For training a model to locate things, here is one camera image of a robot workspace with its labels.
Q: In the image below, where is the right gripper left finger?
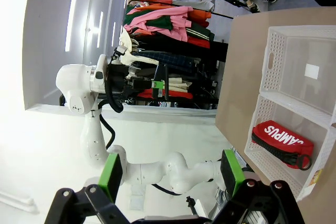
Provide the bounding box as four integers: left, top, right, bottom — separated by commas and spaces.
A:
44, 153, 129, 224

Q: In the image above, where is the white square sticker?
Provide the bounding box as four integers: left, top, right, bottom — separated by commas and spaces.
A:
304, 63, 320, 80

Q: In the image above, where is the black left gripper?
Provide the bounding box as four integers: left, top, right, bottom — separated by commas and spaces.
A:
106, 64, 165, 98

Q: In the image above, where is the translucent white plastic basket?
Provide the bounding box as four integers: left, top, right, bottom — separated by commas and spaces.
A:
244, 93, 336, 201
262, 25, 336, 124

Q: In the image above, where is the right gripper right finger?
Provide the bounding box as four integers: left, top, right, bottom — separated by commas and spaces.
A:
212, 150, 305, 224

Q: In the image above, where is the red zippered pencil case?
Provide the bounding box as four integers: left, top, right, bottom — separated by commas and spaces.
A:
251, 119, 314, 171

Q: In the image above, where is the black clothes rail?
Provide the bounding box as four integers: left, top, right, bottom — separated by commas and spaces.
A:
146, 1, 234, 20

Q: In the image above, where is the orange garment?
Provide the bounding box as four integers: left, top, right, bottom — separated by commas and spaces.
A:
188, 10, 212, 28

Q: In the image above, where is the navy plaid garment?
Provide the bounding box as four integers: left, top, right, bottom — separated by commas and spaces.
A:
136, 50, 200, 74

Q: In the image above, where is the pink garment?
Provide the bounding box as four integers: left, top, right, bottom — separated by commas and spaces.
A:
123, 6, 195, 42

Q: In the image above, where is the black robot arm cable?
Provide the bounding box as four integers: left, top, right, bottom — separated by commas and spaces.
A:
98, 68, 184, 196

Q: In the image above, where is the beige garment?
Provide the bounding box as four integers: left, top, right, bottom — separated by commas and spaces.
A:
167, 77, 194, 92

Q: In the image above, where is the small red garment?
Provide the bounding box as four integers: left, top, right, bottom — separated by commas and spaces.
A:
187, 36, 211, 49

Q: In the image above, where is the dark green garment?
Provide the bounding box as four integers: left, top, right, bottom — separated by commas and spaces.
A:
145, 15, 174, 32

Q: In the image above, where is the green garment with white stripe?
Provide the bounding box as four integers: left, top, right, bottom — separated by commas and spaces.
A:
186, 22, 215, 41

